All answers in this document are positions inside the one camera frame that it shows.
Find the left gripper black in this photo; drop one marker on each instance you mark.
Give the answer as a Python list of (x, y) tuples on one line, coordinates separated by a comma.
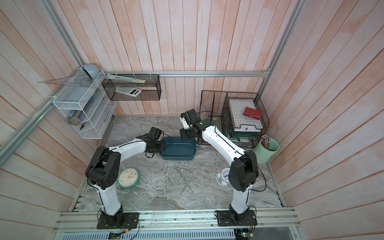
[(162, 148)]

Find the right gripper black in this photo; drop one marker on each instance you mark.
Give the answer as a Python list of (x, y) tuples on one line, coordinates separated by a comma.
[(184, 138)]

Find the teal plastic storage box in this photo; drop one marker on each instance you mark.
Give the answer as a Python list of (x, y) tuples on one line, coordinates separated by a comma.
[(178, 150)]

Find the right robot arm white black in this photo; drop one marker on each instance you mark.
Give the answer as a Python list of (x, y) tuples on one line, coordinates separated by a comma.
[(244, 169)]

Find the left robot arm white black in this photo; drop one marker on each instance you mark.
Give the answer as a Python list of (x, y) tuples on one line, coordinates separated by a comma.
[(104, 168)]

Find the white paper stack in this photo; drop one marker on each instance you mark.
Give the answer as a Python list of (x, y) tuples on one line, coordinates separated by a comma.
[(240, 122)]

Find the white calculator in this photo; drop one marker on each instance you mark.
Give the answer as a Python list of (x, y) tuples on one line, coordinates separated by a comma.
[(129, 91)]

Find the white alarm clock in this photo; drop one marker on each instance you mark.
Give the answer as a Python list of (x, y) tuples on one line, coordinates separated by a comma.
[(223, 177)]

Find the red wallet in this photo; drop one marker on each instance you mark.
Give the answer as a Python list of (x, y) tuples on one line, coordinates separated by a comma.
[(252, 113)]

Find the mint green pen cup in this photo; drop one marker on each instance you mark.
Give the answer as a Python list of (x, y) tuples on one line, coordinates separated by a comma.
[(265, 149)]

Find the blue grey round speaker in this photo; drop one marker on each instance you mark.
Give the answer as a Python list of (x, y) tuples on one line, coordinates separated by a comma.
[(91, 70)]

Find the clear triangle ruler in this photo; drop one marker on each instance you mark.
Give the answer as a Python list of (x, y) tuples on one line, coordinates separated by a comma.
[(77, 81)]

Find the green round wall clock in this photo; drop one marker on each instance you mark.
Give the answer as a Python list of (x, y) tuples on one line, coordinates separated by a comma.
[(129, 178)]

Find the black wire desk organizer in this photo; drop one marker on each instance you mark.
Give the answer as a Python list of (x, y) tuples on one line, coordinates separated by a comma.
[(214, 106)]

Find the black wire wall basket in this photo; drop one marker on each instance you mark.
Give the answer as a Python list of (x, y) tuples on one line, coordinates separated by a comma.
[(148, 83)]

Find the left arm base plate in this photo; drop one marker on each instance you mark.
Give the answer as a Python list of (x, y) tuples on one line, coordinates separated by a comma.
[(119, 221)]

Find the white wire wall shelf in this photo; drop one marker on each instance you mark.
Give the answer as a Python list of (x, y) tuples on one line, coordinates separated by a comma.
[(88, 110)]

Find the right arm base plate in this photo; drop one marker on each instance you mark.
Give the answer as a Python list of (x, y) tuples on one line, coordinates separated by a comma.
[(231, 218)]

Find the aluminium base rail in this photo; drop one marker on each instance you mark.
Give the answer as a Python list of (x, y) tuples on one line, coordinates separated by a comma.
[(179, 220)]

